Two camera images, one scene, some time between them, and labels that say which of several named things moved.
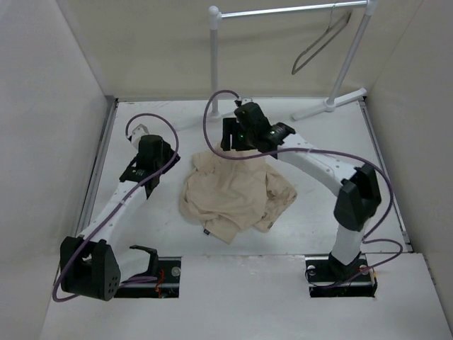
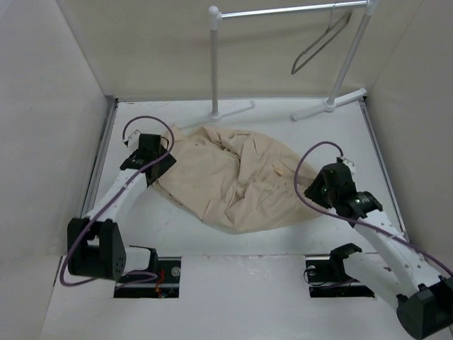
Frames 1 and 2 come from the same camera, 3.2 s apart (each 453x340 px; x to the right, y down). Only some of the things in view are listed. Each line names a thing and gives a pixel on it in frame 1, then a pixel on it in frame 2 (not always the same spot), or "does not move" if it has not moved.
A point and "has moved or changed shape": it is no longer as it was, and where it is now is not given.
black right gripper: (229, 127) → (313, 190)
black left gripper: (166, 151) does not move
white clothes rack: (331, 103) does not move
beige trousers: (226, 195) has moved or changed shape
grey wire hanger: (330, 27) does not move
